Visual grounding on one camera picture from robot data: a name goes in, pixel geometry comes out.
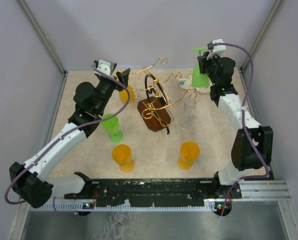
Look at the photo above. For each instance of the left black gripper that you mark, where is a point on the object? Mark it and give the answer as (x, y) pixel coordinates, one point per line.
(123, 76)

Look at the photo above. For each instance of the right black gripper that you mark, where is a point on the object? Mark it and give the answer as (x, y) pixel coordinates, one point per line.
(201, 60)

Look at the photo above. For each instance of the orange wine glass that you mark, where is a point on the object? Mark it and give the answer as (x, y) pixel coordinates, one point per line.
(122, 155)
(123, 95)
(189, 152)

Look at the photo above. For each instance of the green wine glass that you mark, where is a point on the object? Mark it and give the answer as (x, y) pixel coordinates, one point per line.
(199, 80)
(112, 126)

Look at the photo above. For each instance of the gold wire wine glass rack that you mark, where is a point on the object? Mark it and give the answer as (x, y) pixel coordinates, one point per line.
(155, 108)

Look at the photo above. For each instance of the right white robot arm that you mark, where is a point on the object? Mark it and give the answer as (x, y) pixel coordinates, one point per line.
(252, 147)

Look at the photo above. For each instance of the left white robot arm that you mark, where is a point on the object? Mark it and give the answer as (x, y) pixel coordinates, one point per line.
(31, 180)

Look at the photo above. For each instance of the clear wine glass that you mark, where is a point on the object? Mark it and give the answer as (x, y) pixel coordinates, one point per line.
(188, 113)

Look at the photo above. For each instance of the crumpled floral yellow cloth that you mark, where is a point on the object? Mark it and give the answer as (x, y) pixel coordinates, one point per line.
(186, 83)

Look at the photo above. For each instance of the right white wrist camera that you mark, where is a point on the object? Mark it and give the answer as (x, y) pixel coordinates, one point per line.
(216, 48)

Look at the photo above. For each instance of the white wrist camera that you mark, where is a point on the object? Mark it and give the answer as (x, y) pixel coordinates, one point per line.
(216, 48)
(104, 67)

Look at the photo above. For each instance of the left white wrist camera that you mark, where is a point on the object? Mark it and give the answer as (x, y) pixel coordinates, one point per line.
(104, 67)

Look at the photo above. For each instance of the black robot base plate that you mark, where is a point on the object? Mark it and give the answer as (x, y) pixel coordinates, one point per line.
(161, 192)

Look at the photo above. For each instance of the white slotted cable duct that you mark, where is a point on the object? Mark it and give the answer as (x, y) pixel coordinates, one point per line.
(85, 206)

